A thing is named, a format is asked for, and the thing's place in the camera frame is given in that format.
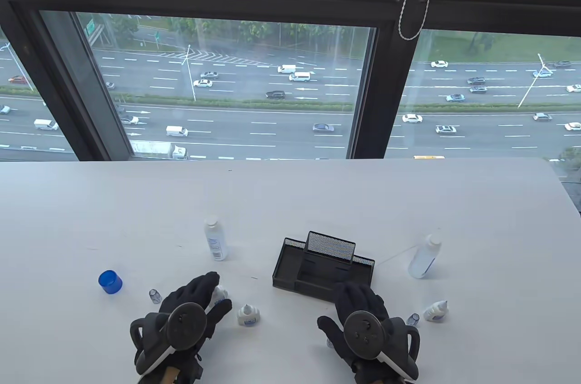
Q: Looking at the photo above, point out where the person's right hand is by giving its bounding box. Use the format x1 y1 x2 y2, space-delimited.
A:
317 282 420 384

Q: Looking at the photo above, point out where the person's left hand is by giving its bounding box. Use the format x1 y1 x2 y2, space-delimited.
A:
134 271 233 384

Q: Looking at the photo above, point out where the small white correction fluid bottle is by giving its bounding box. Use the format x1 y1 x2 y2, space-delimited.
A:
208 285 229 310
423 300 450 322
236 304 261 326

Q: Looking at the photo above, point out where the white tall glue bottle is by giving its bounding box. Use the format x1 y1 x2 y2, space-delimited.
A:
204 216 229 262

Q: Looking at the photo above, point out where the clear tall glue bottle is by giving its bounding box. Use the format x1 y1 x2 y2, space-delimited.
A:
408 234 442 279

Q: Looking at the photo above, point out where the blue bottle cap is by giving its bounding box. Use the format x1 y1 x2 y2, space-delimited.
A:
98 270 123 295

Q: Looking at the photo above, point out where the black left hand controller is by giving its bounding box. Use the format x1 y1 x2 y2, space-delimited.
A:
130 302 207 376

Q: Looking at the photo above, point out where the black mesh desk organizer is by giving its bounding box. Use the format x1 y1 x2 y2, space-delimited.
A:
272 231 375 311

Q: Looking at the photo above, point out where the black window frame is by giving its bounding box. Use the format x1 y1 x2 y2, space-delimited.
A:
0 0 581 162

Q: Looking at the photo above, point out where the white looped blind cord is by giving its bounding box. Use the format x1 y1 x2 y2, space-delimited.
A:
398 0 436 41

